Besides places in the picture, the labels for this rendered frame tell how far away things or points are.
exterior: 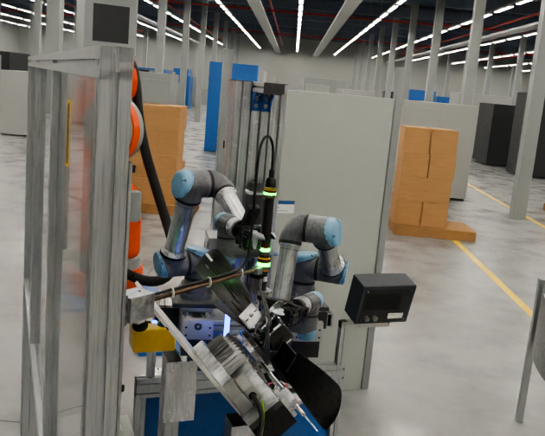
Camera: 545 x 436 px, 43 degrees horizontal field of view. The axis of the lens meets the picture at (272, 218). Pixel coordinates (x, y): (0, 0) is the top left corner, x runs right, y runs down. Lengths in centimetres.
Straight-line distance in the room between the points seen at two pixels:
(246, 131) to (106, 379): 238
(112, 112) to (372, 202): 381
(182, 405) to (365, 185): 262
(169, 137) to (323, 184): 614
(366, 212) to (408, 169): 591
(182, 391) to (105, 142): 148
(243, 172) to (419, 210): 751
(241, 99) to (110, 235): 238
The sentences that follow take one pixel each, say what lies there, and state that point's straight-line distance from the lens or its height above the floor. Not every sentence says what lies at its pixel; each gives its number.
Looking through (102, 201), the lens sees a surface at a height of 186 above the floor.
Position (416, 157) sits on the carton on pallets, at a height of 116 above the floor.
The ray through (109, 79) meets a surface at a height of 201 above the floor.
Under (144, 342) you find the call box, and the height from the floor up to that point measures 102.
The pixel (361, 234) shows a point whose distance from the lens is 463.
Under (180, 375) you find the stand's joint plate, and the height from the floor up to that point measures 111.
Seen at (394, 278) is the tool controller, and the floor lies 124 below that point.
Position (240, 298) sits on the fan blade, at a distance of 237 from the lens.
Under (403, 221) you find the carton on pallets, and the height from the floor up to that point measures 19.
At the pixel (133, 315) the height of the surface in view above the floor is 139.
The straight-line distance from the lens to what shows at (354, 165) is 452.
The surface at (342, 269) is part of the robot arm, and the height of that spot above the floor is 123.
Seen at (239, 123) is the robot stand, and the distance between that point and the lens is 326.
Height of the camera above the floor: 202
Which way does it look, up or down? 11 degrees down
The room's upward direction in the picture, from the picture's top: 5 degrees clockwise
